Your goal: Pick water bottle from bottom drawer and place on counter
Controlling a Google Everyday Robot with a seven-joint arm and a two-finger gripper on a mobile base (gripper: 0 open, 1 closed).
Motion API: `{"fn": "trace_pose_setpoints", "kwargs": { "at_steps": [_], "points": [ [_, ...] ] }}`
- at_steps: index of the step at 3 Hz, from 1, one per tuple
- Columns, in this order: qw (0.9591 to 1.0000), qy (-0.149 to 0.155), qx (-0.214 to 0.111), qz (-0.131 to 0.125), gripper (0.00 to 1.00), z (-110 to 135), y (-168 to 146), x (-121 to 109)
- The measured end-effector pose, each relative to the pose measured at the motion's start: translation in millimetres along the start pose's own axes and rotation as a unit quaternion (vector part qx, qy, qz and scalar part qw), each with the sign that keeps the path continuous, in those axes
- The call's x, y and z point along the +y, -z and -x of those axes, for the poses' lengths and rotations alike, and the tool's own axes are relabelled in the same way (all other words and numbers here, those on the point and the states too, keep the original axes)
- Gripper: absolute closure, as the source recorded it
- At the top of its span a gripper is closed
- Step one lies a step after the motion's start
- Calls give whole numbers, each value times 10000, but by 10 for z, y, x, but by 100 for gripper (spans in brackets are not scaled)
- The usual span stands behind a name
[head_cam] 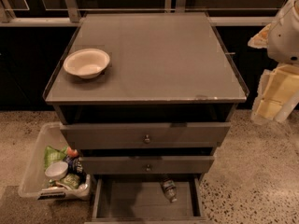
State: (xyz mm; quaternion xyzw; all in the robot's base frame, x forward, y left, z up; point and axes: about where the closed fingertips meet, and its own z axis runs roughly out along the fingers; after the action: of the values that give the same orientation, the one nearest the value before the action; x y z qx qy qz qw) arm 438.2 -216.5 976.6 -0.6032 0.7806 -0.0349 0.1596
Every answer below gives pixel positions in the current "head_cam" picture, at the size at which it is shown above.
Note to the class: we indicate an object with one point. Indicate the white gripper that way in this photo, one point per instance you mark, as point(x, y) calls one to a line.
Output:
point(284, 41)

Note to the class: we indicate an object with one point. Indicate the clear plastic water bottle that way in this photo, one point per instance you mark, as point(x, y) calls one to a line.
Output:
point(169, 188)

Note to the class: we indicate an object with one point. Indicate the grey top drawer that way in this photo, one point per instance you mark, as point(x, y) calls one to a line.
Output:
point(145, 135)

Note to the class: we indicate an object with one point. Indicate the grey drawer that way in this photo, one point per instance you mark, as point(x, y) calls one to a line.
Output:
point(145, 135)
point(146, 165)
point(139, 199)

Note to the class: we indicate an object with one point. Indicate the grey drawer cabinet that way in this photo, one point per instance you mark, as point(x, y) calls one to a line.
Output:
point(160, 71)

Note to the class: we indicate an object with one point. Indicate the grey middle drawer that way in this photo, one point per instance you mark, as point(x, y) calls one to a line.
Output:
point(146, 165)

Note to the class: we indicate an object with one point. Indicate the white bowl on counter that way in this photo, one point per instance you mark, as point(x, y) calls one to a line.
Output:
point(86, 63)

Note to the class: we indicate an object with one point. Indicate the grey bottom drawer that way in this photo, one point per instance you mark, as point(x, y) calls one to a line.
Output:
point(139, 199)

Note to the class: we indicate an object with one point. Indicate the dark blue snack bag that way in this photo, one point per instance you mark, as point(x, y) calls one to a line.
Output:
point(75, 167)

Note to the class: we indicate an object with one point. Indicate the green snack packet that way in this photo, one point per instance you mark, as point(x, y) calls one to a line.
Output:
point(70, 181)

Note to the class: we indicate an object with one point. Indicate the green snack bag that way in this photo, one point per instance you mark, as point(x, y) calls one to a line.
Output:
point(52, 155)

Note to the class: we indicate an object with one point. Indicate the small white bowl in bin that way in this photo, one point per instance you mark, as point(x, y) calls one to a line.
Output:
point(57, 170)

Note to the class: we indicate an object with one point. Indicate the clear plastic storage bin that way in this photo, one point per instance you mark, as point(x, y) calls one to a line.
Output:
point(35, 184)

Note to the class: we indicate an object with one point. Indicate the metal window frame rail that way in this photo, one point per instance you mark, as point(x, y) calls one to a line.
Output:
point(75, 12)

